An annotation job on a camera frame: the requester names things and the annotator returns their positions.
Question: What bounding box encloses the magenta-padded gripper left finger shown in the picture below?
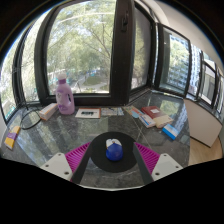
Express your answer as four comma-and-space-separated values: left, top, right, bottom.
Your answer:
40, 141, 93, 185

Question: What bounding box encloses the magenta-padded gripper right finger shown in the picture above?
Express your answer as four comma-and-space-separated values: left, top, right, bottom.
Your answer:
132, 142, 184, 185

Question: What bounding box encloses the blue and white computer mouse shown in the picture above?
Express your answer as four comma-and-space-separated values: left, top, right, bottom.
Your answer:
105, 138, 124, 162

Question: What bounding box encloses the black round mouse pad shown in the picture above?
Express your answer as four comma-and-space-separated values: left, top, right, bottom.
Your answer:
90, 131, 138, 173

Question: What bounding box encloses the blue and white box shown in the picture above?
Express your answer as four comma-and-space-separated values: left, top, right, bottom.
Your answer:
162, 123, 180, 141

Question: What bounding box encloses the cream book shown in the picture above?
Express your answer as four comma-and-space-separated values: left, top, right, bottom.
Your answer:
153, 114, 175, 129

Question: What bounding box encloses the red book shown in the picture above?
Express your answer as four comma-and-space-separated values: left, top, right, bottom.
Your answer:
140, 105, 167, 120

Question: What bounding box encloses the colourful leaflet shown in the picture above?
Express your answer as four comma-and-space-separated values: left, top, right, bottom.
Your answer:
123, 105, 144, 119

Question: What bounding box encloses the white and orange carton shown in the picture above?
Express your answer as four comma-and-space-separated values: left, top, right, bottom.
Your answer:
38, 102, 59, 122

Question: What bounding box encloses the grey printed leaflet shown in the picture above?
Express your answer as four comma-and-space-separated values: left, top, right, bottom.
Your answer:
100, 106, 125, 117

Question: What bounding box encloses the purple detergent bottle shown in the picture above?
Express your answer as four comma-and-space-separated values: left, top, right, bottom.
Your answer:
55, 73, 76, 116

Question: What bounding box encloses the yellow and purple box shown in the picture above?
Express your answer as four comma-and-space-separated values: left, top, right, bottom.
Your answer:
4, 125, 22, 150

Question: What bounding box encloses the black cable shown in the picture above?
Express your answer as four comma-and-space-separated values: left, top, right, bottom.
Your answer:
19, 108, 43, 131

